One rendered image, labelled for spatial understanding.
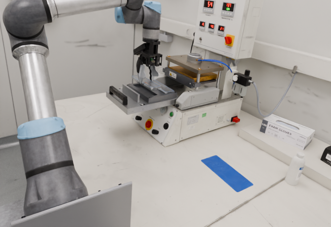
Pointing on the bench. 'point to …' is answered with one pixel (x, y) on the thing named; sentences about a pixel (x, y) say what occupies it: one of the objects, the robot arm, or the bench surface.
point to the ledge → (262, 139)
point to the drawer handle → (118, 94)
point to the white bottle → (295, 169)
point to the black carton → (326, 155)
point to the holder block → (156, 95)
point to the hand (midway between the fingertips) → (145, 80)
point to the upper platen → (205, 78)
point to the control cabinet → (229, 23)
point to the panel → (157, 121)
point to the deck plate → (202, 105)
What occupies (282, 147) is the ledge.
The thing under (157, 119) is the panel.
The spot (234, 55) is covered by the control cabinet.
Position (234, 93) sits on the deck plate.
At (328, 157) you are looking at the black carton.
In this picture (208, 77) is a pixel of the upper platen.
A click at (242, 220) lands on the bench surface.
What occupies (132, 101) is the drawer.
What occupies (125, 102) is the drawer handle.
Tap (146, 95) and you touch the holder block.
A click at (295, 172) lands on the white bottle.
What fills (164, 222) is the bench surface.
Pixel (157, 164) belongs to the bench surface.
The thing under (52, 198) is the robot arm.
